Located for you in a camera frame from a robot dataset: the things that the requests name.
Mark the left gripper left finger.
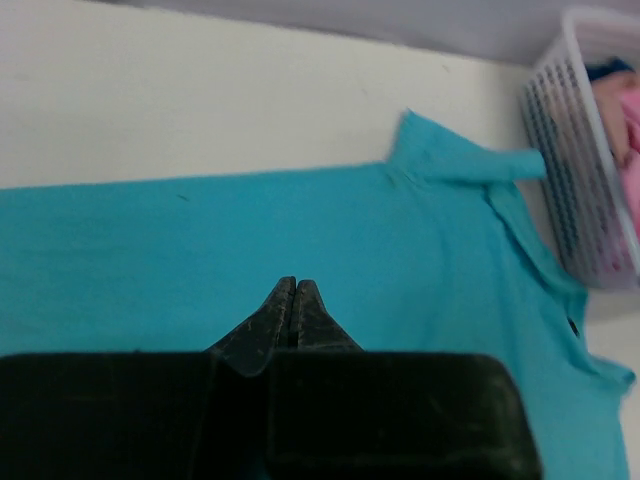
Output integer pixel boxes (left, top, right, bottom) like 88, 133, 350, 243
1, 277, 296, 479

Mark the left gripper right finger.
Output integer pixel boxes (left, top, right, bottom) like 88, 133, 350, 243
264, 280, 543, 479

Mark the teal t shirt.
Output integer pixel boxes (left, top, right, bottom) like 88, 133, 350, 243
1, 112, 635, 479

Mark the white plastic basket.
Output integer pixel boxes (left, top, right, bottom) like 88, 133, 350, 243
520, 6, 639, 290

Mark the beige garment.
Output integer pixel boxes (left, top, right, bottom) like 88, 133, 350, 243
591, 71, 639, 167

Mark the dark blue garment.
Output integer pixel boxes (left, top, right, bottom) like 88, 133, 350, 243
585, 56, 635, 82

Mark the pink t shirt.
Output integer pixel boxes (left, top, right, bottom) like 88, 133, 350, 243
619, 88, 639, 237

